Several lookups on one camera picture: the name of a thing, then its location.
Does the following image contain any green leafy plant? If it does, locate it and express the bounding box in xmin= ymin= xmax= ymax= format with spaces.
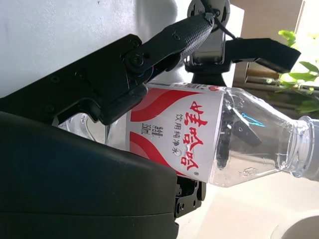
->
xmin=265 ymin=29 xmax=319 ymax=114

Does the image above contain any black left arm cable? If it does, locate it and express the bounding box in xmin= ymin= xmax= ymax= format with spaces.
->
xmin=210 ymin=9 xmax=237 ymax=40

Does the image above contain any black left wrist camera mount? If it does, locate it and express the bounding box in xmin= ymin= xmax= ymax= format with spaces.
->
xmin=225 ymin=37 xmax=302 ymax=74

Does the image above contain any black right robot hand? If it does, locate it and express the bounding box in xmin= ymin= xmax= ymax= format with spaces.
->
xmin=0 ymin=13 xmax=215 ymax=239

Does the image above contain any clear plastic water bottle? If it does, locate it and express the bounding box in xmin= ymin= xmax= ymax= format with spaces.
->
xmin=53 ymin=81 xmax=319 ymax=189

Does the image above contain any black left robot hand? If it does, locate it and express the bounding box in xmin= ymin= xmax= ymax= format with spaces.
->
xmin=184 ymin=62 xmax=231 ymax=88

